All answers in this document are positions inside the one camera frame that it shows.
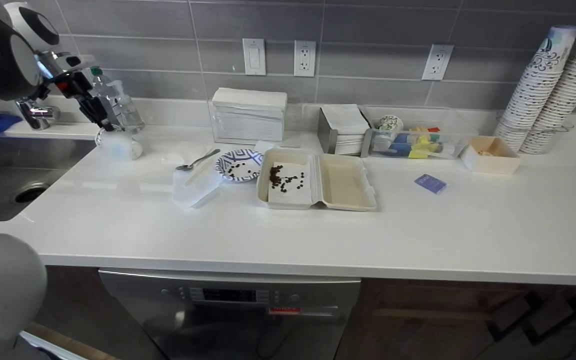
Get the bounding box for small beige cardboard box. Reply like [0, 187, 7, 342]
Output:
[460, 136, 522, 176]

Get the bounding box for white patterned paper cup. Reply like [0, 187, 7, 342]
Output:
[96, 130, 144, 160]

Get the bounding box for white wall outlet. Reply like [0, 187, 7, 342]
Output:
[422, 45, 453, 82]
[294, 41, 316, 77]

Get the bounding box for blue patterned paper plate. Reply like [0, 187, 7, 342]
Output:
[216, 149, 262, 184]

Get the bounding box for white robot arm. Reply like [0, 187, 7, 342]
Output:
[0, 0, 118, 133]

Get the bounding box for white right wall outlet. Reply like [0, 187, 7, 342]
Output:
[422, 45, 453, 82]

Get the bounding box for stainless steel dishwasher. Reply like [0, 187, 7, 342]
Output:
[97, 268, 359, 360]

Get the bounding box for clear glass soap dispenser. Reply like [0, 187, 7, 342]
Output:
[96, 80, 144, 136]

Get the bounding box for dark cabinet door with handles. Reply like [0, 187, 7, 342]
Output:
[335, 280, 576, 360]

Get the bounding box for white napkin stack box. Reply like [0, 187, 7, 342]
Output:
[210, 89, 287, 142]

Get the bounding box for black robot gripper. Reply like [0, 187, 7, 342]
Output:
[35, 53, 114, 133]

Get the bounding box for stack of paper cups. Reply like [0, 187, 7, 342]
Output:
[494, 24, 576, 152]
[519, 58, 576, 154]

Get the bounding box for left stack of paper cups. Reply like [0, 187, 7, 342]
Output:
[494, 24, 576, 152]

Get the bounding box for white light switch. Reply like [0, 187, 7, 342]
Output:
[241, 39, 265, 77]

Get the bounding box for stainless steel sink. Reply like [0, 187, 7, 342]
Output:
[0, 139, 93, 223]

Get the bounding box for white middle wall outlet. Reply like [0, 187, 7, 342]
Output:
[294, 41, 316, 77]

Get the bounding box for open beige takeout container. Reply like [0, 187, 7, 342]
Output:
[255, 149, 378, 213]

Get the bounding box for clear tray with packets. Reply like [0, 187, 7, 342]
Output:
[362, 111, 455, 160]

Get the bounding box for chrome kitchen faucet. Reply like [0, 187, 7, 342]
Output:
[17, 100, 58, 130]

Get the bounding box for metal spoon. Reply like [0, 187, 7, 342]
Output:
[176, 149, 219, 172]

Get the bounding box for purple packet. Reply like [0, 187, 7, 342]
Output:
[416, 174, 445, 194]

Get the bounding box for right stack of paper cups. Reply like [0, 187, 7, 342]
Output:
[519, 58, 576, 154]

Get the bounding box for metal napkin holder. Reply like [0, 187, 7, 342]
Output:
[318, 105, 370, 156]

